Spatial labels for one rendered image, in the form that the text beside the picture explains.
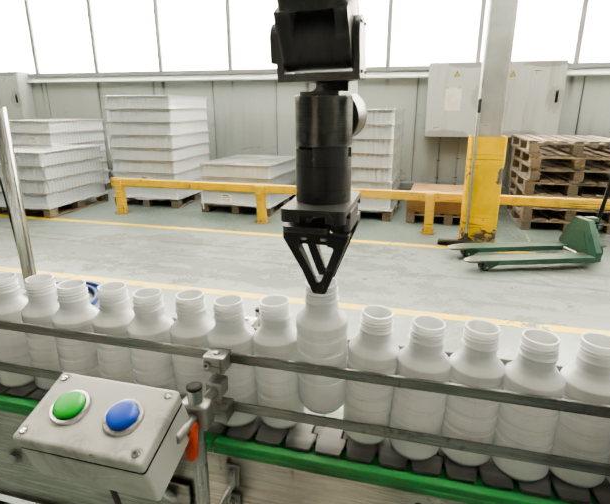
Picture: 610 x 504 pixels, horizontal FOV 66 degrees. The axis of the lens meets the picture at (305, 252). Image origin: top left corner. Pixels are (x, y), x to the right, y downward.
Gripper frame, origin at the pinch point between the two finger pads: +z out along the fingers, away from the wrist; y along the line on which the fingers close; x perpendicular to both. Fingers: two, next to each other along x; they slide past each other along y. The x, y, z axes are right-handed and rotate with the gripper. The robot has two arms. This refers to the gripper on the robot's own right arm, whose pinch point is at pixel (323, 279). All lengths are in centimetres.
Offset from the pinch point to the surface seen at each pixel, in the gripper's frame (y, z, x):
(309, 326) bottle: -2.3, 4.8, 1.0
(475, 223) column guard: 442, 108, -59
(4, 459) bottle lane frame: -5, 31, 47
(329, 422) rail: -2.7, 16.8, -1.4
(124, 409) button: -15.8, 8.4, 15.6
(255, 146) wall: 700, 64, 275
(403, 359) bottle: -0.6, 8.4, -9.3
